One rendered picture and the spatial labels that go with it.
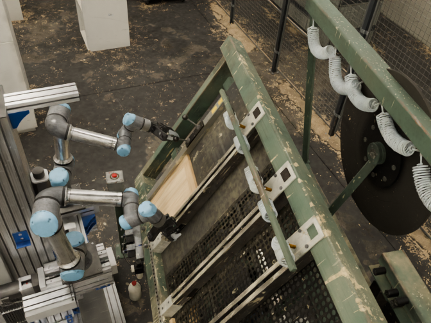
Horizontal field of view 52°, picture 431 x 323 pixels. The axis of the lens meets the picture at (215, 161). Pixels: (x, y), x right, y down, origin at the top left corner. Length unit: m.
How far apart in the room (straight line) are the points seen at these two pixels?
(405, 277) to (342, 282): 0.36
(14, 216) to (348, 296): 1.68
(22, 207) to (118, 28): 4.27
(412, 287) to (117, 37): 5.33
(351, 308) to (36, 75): 5.17
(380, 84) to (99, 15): 4.67
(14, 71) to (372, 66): 3.51
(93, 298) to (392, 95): 2.50
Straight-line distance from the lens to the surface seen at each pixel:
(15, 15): 7.42
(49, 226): 2.11
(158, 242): 2.75
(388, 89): 2.07
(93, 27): 6.29
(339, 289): 1.62
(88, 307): 3.49
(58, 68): 6.17
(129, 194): 2.23
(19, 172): 2.28
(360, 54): 2.26
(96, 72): 6.02
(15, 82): 4.82
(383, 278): 1.96
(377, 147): 2.21
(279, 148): 1.98
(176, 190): 2.81
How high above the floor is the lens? 3.25
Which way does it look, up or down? 44 degrees down
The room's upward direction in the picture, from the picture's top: 5 degrees clockwise
